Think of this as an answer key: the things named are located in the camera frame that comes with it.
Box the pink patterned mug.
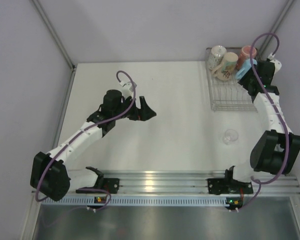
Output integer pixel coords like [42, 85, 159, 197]
[236, 45, 252, 70]

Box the white mug orange inside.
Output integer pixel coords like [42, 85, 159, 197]
[207, 45, 227, 70]

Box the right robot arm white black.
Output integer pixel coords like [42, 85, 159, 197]
[223, 59, 300, 193]

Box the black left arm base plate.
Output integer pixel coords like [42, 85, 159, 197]
[75, 166, 120, 194]

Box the metal wire dish rack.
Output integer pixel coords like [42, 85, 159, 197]
[204, 46, 263, 112]

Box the beige tall patterned mug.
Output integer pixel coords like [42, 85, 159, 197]
[211, 52, 239, 81]

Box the grey slotted cable duct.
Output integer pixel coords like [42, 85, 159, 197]
[42, 195, 230, 207]

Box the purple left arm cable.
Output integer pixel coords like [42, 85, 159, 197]
[34, 70, 138, 210]

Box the light blue white cup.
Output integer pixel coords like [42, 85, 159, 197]
[234, 58, 252, 81]

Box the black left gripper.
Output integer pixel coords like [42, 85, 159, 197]
[113, 95, 156, 122]

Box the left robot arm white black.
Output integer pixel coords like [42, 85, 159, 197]
[30, 89, 157, 202]

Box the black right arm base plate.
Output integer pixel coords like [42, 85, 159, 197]
[207, 178, 254, 195]

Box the clear glass cup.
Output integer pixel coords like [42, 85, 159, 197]
[221, 128, 239, 145]

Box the aluminium mounting rail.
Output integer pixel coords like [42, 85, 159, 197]
[32, 170, 300, 196]

